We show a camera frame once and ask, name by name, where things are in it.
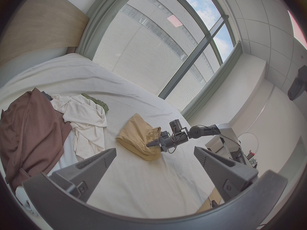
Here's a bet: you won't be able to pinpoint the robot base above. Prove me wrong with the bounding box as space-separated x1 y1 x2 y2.
205 138 259 170

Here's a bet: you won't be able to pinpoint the bed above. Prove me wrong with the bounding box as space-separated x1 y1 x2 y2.
0 0 225 219

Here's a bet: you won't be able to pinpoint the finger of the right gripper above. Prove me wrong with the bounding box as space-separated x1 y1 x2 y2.
146 139 161 149

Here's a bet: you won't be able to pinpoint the green garment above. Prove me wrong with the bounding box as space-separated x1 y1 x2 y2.
81 93 109 112

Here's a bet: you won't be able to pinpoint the tan shorts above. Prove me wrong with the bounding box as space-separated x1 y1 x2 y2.
116 113 163 162

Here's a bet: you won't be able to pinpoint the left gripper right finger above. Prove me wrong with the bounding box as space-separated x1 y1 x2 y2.
193 146 260 202

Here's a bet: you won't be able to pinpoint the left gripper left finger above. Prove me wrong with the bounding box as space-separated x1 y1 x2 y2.
49 148 118 202

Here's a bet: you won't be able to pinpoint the brown garment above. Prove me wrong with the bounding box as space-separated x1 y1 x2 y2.
0 87 73 192

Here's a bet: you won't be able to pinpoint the grey-green curtain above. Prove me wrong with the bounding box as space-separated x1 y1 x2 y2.
76 0 145 62

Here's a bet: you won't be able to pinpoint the window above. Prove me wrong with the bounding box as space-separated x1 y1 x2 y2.
92 0 237 111

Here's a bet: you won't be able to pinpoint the cream garment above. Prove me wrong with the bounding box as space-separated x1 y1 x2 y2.
50 93 107 160

